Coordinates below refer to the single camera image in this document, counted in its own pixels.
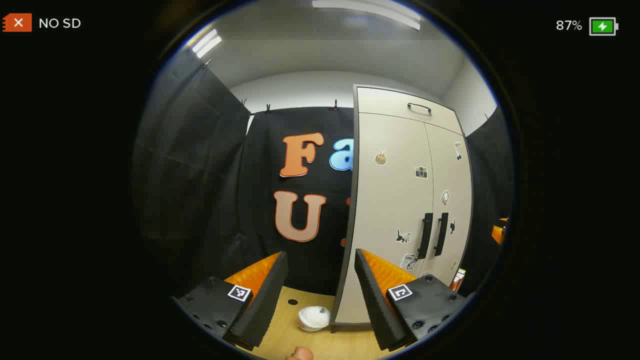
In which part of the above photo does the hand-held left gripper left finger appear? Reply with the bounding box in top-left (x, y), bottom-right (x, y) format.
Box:
top-left (171, 251), bottom-right (290, 351)

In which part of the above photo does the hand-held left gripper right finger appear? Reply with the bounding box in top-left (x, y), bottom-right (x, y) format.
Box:
top-left (354, 248), bottom-right (470, 352)

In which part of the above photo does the black door handle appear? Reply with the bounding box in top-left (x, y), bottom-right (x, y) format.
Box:
top-left (417, 212), bottom-right (434, 260)
top-left (434, 212), bottom-right (449, 257)

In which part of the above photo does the beige cabinet door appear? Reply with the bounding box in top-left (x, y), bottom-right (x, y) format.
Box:
top-left (334, 112), bottom-right (435, 325)
top-left (419, 122), bottom-right (474, 291)

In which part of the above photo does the beige double-door shoe cabinet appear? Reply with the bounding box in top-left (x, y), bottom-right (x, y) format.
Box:
top-left (330, 84), bottom-right (474, 333)

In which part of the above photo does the beige cabinet drawer front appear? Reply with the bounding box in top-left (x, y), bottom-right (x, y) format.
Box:
top-left (356, 86), bottom-right (465, 135)

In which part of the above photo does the white bowl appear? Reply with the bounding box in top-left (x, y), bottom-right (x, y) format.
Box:
top-left (298, 306), bottom-right (332, 333)

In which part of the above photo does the black backdrop cloth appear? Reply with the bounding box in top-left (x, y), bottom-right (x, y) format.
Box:
top-left (132, 47), bottom-right (251, 301)
top-left (200, 106), bottom-right (357, 297)
top-left (459, 107), bottom-right (516, 298)

